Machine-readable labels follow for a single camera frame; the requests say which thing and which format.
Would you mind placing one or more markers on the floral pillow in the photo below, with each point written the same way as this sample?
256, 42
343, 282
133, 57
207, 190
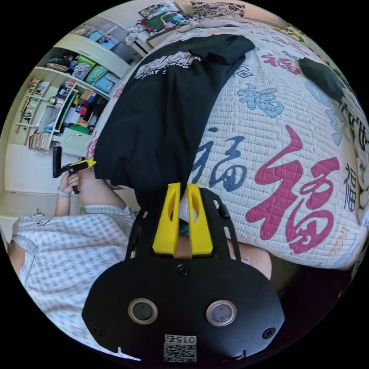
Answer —
219, 8

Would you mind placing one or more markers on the person's left hand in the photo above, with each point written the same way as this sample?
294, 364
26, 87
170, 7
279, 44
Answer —
70, 183

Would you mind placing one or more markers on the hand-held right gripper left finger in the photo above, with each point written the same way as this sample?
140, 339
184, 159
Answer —
164, 230

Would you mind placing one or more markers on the person's body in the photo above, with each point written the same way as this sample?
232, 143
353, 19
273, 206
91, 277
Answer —
69, 253

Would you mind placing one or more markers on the bedside table with clutter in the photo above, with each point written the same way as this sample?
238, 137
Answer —
157, 23

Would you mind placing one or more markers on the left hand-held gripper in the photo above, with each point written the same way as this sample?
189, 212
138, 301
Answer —
67, 168

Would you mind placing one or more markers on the bed with printed white quilt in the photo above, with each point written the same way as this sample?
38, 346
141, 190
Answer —
259, 138

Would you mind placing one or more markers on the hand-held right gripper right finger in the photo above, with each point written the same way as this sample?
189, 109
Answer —
201, 233

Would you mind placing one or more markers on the dark green garment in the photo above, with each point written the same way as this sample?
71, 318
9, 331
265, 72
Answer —
321, 76

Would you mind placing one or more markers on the person's left forearm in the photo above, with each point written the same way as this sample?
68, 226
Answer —
62, 203

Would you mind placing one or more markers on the black t-shirt with print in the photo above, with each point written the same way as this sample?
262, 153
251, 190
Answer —
161, 115

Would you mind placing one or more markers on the white shelf unit with things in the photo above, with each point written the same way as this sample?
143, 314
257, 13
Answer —
72, 95

